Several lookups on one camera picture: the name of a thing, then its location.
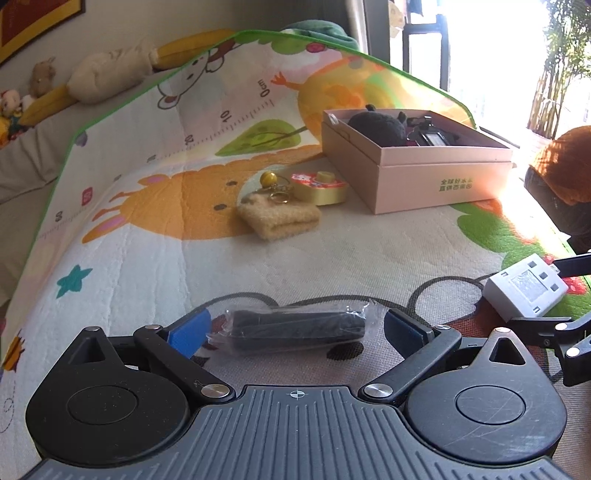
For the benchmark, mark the beige knit pouch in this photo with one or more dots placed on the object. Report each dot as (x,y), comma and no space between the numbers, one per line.
(281,219)

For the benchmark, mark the brown plush rabbit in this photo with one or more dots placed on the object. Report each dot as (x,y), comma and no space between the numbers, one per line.
(42,76)

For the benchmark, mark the dark cloth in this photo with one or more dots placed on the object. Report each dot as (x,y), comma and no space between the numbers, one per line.
(554,203)

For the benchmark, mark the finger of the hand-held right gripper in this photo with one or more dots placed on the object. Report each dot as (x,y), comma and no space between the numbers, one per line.
(575,264)
(572,341)

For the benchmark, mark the cartoon printed play mat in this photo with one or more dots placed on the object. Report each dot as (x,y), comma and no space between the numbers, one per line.
(138,258)

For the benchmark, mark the green bamboo plants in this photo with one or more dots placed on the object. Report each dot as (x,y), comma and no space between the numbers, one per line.
(563,69)

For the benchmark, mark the orange knit object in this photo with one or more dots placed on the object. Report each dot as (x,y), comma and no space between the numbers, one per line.
(565,161)

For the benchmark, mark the pink cardboard box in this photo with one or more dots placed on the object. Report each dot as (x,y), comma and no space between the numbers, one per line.
(415,180)

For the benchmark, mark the dark framed wall picture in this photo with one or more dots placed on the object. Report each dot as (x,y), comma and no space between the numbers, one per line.
(27,23)

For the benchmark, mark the row of hanging clothes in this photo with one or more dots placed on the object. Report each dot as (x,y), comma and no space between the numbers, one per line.
(397,18)

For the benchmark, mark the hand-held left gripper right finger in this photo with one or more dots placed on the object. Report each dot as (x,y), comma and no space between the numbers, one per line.
(401,330)

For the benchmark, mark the yellow pink round toy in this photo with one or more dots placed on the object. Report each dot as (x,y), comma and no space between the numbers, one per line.
(323,194)

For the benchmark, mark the green plush toy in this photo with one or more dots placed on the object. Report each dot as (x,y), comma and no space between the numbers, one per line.
(323,30)

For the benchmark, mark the white plastic adapter box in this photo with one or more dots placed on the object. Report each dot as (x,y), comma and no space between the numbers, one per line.
(521,286)

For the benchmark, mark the cream plush pillow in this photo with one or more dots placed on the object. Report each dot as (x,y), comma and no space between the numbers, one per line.
(106,69)

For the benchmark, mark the black cat luggage tag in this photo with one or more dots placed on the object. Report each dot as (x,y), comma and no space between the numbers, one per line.
(431,136)

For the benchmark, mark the pig doll in yellow outfit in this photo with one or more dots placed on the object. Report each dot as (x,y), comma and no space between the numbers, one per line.
(10,102)

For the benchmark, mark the black object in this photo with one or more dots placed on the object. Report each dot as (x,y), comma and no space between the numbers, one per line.
(295,330)

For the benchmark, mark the upholstered sofa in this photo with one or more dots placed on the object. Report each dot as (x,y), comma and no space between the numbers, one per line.
(27,166)

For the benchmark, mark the dark window frame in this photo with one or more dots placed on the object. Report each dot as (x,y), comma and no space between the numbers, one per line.
(406,55)

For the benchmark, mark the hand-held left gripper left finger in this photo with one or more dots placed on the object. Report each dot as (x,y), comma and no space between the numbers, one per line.
(189,334)

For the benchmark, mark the dark grey plush toy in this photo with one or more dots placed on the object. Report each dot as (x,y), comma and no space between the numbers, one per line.
(376,127)

